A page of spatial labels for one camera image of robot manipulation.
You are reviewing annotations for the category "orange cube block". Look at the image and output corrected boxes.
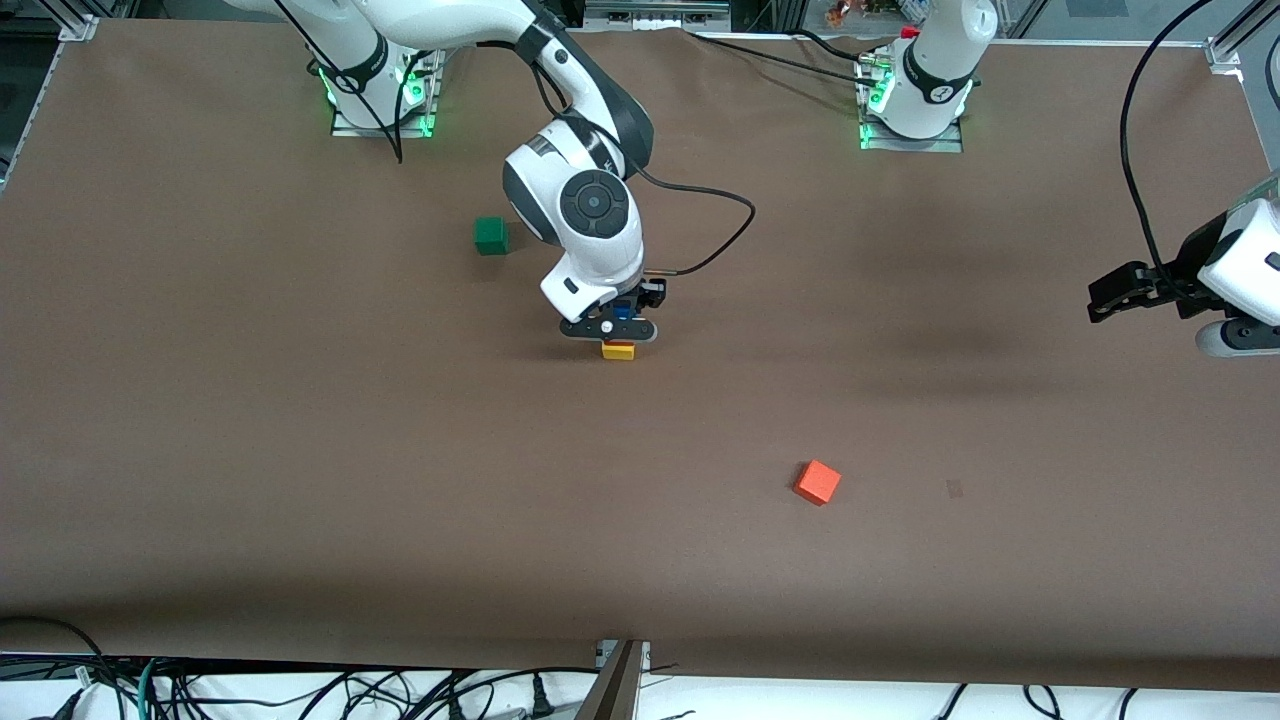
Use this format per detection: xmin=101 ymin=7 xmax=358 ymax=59
xmin=793 ymin=459 xmax=843 ymax=507

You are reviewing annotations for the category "table cover sheet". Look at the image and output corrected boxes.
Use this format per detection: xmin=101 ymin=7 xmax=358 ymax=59
xmin=0 ymin=20 xmax=1280 ymax=693

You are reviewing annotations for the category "grey metal rack shelf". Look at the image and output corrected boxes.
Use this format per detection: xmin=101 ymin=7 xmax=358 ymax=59
xmin=583 ymin=0 xmax=733 ymax=33

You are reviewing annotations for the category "dark metal bar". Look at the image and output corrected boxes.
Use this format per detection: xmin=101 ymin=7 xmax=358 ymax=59
xmin=573 ymin=640 xmax=646 ymax=720

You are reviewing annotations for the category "black cable with metal plug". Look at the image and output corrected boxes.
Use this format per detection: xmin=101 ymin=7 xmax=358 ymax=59
xmin=625 ymin=165 xmax=757 ymax=278

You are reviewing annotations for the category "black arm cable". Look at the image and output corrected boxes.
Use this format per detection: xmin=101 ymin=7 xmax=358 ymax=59
xmin=1119 ymin=0 xmax=1216 ymax=281

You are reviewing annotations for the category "aluminium table edge rail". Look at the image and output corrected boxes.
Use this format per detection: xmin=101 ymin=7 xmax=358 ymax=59
xmin=1238 ymin=70 xmax=1280 ymax=191
xmin=0 ymin=40 xmax=63 ymax=191

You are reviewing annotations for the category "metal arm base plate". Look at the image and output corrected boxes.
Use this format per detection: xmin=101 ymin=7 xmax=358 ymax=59
xmin=330 ymin=40 xmax=441 ymax=139
xmin=857 ymin=55 xmax=966 ymax=154

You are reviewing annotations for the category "black base cable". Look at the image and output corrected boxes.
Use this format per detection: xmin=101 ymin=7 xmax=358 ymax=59
xmin=788 ymin=28 xmax=881 ymax=66
xmin=683 ymin=30 xmax=886 ymax=86

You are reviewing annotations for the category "long thin black cable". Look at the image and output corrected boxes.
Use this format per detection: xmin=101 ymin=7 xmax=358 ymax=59
xmin=320 ymin=665 xmax=601 ymax=720

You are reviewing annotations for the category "curved black cable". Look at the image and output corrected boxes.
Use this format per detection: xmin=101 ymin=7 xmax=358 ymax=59
xmin=0 ymin=615 xmax=136 ymax=720

